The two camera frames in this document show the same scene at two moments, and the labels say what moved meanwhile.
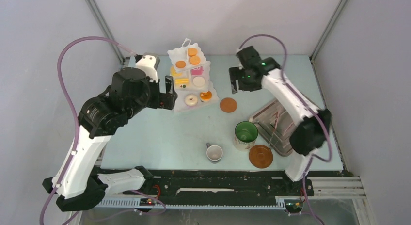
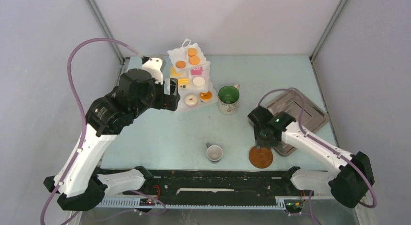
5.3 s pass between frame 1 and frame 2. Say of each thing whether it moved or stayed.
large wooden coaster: stayed
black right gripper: moved
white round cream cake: stayed
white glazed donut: stayed
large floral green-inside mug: moved
